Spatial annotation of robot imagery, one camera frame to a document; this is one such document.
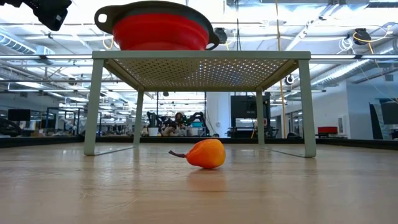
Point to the red collapsible bowl grey rim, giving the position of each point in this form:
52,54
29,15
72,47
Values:
161,31

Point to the yellow orange toy pear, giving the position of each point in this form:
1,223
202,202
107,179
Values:
206,154

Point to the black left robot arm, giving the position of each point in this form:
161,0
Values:
11,2

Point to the small black monitor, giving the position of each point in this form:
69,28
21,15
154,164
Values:
19,115

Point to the white bucket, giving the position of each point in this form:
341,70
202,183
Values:
153,131

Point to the pale green perforated metal shelf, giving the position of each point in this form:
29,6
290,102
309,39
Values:
202,55

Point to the person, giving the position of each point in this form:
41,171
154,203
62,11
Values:
178,123

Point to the teal box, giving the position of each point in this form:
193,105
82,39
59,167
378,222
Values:
196,124

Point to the black monitor panel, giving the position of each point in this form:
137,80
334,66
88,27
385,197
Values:
245,107

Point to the small red box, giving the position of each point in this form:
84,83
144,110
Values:
327,130

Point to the dark partition panel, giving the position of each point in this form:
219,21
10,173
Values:
388,119

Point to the silver ventilation duct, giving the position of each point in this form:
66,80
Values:
339,73
15,42

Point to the black workstation frame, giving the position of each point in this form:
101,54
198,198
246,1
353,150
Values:
62,108

